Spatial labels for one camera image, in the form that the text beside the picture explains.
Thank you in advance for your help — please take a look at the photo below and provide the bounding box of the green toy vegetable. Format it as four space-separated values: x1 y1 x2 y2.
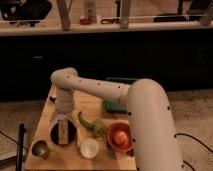
78 112 108 138

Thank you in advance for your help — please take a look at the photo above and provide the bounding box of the small metal cup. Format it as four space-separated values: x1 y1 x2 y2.
32 140 50 159

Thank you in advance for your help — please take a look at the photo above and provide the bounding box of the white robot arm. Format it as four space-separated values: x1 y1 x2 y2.
51 68 184 171

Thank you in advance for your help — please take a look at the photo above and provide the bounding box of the orange fruit in bowl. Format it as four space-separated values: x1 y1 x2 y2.
113 131 127 145

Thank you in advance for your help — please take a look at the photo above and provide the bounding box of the bunch of dark grapes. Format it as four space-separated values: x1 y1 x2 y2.
127 149 134 157

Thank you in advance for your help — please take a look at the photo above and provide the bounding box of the black office chair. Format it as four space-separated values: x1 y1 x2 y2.
0 0 52 27

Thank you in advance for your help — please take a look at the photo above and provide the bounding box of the dark purple bowl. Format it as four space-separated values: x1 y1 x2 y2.
50 119 77 145

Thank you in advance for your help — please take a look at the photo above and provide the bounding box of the green tray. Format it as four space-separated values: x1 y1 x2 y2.
103 77 136 114

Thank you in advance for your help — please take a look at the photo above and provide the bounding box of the small eraser block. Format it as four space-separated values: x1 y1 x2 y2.
59 120 68 145

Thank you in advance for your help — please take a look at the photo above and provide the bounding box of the black pole left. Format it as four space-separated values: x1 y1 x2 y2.
15 124 25 171

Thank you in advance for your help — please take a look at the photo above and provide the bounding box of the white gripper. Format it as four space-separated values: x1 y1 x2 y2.
50 113 71 126

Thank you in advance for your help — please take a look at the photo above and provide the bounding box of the orange bowl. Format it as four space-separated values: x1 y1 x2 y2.
107 122 133 153

